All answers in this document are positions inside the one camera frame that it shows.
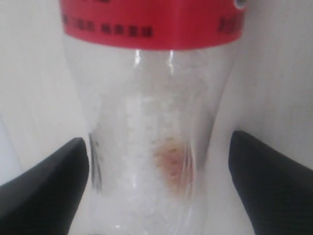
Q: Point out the red label clear cola bottle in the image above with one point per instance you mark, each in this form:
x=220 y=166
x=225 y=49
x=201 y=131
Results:
x=150 y=76

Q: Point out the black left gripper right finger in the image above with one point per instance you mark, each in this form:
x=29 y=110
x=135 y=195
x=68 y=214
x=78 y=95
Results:
x=276 y=191

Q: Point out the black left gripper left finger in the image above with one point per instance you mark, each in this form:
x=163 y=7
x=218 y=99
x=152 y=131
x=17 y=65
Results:
x=45 y=199

